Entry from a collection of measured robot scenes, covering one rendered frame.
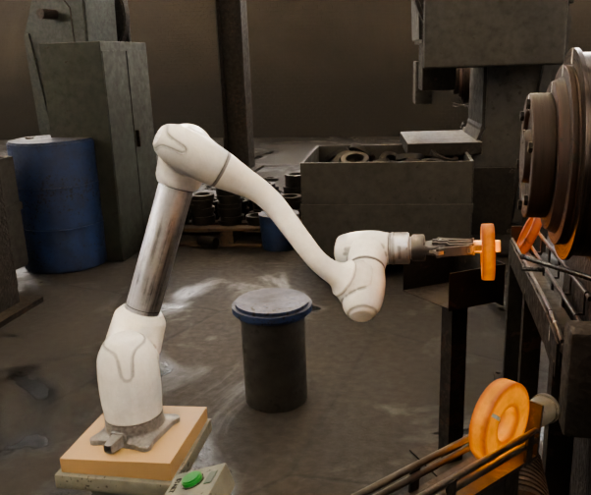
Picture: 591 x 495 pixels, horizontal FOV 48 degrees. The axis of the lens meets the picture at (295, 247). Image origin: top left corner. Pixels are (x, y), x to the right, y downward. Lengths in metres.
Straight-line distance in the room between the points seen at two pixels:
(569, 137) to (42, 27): 8.39
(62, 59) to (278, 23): 7.48
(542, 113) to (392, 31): 10.17
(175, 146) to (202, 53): 10.68
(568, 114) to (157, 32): 11.48
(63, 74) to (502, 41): 2.81
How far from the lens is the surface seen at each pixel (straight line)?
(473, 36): 4.19
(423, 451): 2.49
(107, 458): 1.84
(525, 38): 4.25
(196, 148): 1.71
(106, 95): 4.73
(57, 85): 4.90
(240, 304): 2.63
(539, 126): 1.51
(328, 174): 4.05
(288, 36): 11.93
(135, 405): 1.81
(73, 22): 9.09
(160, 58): 12.68
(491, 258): 1.81
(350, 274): 1.73
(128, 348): 1.78
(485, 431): 1.24
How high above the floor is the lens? 1.35
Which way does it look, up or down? 16 degrees down
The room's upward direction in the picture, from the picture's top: 2 degrees counter-clockwise
